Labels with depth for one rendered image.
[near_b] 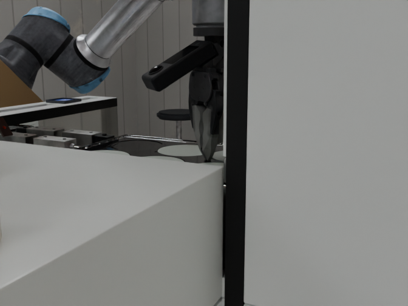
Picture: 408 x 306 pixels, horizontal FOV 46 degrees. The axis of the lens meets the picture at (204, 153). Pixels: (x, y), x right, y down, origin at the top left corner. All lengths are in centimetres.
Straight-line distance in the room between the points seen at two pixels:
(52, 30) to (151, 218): 107
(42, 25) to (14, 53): 11
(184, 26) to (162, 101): 71
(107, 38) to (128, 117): 325
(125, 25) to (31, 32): 25
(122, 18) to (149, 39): 315
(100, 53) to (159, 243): 102
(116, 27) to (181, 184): 93
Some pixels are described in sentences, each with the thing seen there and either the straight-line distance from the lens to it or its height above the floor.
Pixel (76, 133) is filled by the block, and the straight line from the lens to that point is 103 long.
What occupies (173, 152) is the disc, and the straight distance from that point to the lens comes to 86.
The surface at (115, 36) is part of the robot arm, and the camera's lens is 133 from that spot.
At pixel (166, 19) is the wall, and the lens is 429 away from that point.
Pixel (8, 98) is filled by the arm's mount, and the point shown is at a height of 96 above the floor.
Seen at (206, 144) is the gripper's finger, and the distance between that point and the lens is 77.
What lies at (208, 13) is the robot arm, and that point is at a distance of 75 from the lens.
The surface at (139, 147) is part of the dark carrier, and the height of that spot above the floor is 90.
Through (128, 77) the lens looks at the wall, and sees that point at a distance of 454.
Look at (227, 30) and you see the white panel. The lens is 47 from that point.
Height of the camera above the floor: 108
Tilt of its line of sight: 13 degrees down
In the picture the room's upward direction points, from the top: straight up
